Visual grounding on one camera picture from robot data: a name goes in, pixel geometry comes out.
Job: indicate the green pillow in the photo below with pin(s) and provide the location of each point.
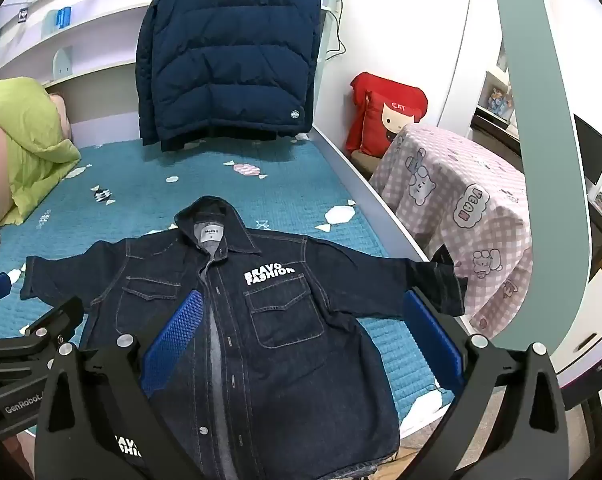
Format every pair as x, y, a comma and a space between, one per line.
26, 135

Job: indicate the dark denim jacket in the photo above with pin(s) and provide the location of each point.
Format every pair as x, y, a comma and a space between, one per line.
281, 360

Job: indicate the white cabinet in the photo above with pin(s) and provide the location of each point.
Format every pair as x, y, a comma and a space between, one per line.
601, 320

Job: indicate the white wall shelf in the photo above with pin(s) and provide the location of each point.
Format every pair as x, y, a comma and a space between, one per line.
81, 55

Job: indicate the teal quilted bed sheet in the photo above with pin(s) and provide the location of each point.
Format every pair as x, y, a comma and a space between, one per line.
156, 195

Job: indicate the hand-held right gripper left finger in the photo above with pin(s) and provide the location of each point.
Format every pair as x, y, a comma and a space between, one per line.
173, 342

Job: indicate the dark wooden desk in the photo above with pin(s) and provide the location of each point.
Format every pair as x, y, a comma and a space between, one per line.
496, 130

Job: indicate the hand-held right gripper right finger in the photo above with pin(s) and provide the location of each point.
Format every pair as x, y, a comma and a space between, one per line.
431, 335

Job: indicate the small black card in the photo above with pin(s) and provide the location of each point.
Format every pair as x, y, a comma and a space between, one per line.
23, 13

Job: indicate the navy and yellow puffer jacket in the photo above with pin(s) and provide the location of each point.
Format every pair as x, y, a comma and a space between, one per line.
221, 60

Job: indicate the blue box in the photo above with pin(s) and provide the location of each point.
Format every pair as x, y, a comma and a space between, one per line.
64, 17

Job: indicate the teal curved bed post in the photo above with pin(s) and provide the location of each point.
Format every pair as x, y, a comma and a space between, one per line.
541, 110

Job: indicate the black monitor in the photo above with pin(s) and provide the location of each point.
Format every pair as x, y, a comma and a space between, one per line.
591, 150

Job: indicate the red bag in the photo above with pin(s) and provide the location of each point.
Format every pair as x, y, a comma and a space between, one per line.
381, 125

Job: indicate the colourful figurines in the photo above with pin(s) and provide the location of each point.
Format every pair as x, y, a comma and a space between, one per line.
499, 101

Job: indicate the white bed frame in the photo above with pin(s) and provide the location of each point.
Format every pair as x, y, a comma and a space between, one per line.
361, 185

